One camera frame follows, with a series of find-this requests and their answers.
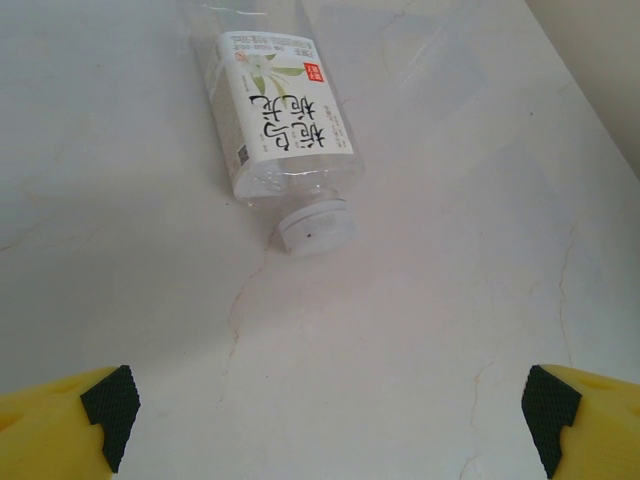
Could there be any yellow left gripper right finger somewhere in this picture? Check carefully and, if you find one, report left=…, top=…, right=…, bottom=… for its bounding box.
left=520, top=363, right=640, bottom=480

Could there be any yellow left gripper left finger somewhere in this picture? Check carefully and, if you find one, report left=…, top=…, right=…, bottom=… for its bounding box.
left=0, top=364, right=142, bottom=480

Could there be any square clear white label bottle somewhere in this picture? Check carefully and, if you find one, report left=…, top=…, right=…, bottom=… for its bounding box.
left=192, top=2, right=366, bottom=259

